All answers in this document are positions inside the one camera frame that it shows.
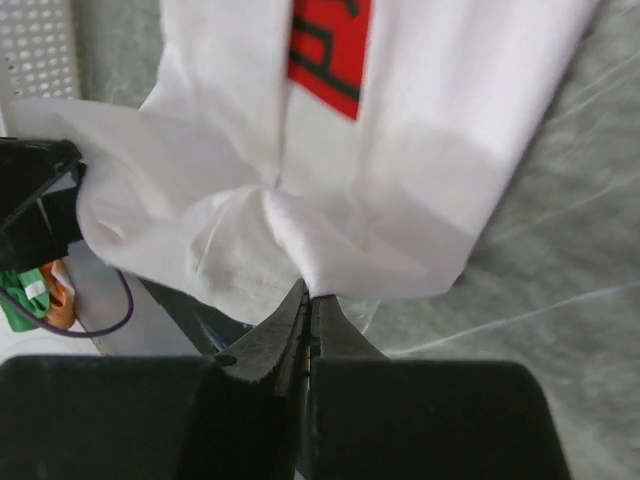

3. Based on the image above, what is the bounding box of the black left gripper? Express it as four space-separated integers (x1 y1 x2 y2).
1 137 85 273

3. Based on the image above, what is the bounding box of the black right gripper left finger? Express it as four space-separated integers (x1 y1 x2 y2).
215 280 307 479

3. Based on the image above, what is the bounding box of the green and orange cloth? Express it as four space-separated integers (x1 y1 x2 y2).
1 260 76 330

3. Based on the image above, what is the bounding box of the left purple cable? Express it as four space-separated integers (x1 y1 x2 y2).
0 269 136 339

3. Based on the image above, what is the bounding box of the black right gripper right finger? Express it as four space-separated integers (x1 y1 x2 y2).
308 297 395 479

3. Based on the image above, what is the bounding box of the white perforated laundry basket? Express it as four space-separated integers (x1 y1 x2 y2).
1 0 81 100

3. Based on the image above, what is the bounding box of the white t-shirt with red print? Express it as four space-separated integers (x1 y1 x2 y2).
14 1 597 325

